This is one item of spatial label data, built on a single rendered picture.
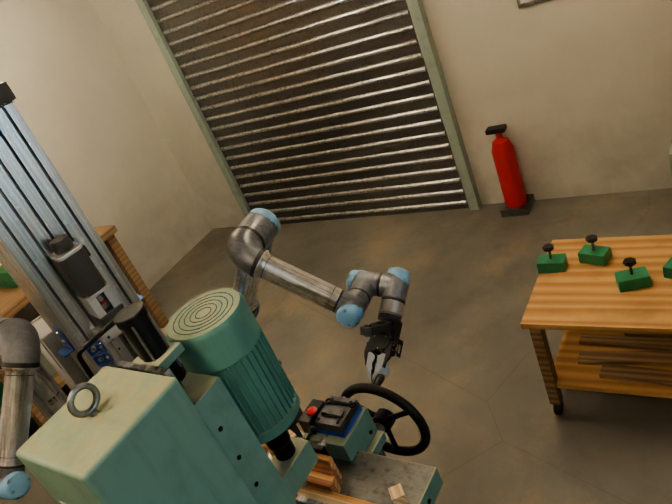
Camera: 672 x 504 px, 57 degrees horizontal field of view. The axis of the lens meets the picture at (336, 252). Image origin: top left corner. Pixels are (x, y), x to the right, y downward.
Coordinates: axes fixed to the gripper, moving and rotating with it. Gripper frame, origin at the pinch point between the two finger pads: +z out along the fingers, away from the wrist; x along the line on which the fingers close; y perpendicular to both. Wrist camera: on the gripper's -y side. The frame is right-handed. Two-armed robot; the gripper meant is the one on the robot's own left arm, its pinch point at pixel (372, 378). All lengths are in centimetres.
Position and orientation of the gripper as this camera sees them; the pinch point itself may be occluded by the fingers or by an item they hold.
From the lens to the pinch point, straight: 186.1
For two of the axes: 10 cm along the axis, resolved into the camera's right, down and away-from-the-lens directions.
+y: 5.5, 4.1, 7.2
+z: -2.4, 9.1, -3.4
